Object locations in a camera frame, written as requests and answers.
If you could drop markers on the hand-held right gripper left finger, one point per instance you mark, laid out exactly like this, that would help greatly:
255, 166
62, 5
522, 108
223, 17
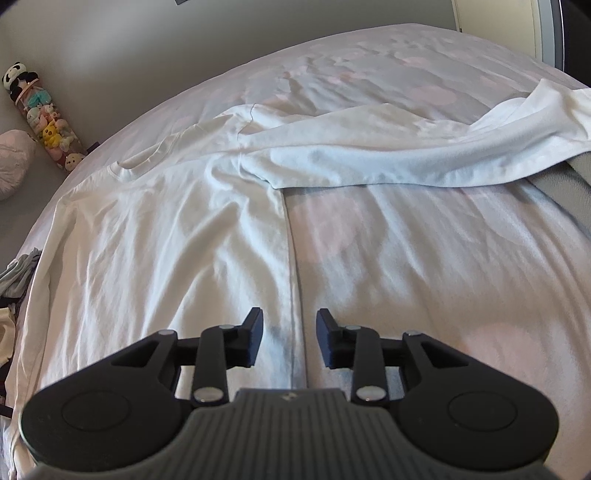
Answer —
254, 334

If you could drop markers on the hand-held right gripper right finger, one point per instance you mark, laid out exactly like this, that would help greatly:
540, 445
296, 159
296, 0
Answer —
324, 339

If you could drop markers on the white t-shirt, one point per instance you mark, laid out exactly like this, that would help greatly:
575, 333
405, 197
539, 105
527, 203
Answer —
161, 240

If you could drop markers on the polka dot bed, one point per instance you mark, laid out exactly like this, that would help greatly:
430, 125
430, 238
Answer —
438, 277

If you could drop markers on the grey garment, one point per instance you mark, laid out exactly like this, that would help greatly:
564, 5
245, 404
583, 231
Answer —
21, 272

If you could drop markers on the cream sweatshirt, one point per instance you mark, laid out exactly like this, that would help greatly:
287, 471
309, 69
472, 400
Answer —
5, 332

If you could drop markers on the tube of plush toys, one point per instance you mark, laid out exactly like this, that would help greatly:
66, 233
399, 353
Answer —
51, 131

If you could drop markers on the panda plush toy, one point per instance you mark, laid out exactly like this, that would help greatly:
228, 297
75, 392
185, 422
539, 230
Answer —
14, 74

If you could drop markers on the dark wall socket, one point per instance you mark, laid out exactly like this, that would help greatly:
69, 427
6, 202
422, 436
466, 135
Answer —
92, 147

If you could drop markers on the white door frame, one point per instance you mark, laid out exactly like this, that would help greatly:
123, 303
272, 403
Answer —
498, 23

